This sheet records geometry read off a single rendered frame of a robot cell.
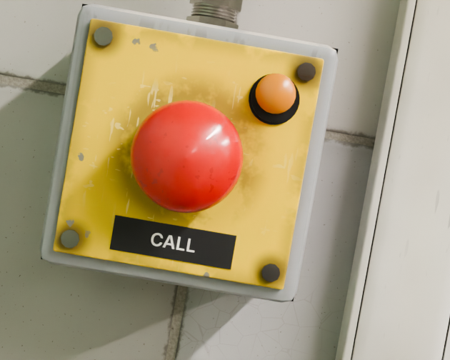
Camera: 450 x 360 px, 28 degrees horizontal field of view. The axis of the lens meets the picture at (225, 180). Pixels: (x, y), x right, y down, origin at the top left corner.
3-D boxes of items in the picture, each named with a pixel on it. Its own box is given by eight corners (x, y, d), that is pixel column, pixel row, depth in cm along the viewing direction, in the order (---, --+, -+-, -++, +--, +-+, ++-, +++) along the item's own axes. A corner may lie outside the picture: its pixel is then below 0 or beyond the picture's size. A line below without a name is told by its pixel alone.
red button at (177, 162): (128, 197, 34) (145, 93, 34) (231, 215, 34) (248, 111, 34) (118, 205, 31) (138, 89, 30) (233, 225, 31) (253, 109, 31)
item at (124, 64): (63, 241, 41) (100, 21, 40) (281, 278, 41) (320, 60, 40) (31, 266, 33) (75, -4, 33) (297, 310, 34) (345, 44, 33)
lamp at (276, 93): (251, 110, 33) (258, 70, 33) (291, 117, 33) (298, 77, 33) (252, 110, 33) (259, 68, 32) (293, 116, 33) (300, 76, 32)
